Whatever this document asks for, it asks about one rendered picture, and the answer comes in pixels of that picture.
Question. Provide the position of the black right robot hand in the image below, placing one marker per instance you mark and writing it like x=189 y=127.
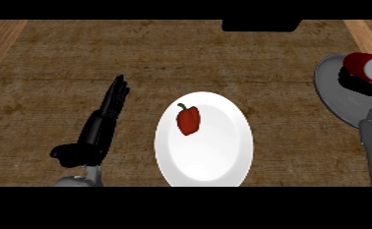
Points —
x=352 y=83

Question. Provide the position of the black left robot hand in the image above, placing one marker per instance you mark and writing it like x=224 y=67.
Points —
x=98 y=131

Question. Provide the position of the red can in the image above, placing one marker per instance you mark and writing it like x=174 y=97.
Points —
x=358 y=63

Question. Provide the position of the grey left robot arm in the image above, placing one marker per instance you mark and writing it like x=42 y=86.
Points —
x=88 y=175

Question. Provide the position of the grey round plate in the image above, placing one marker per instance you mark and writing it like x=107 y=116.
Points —
x=333 y=92

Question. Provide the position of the white oval plate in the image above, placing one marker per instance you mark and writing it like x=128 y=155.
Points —
x=208 y=154

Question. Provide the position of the red bell pepper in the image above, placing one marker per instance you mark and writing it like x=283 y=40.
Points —
x=189 y=121

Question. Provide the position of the black appliance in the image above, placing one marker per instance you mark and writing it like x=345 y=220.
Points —
x=261 y=25

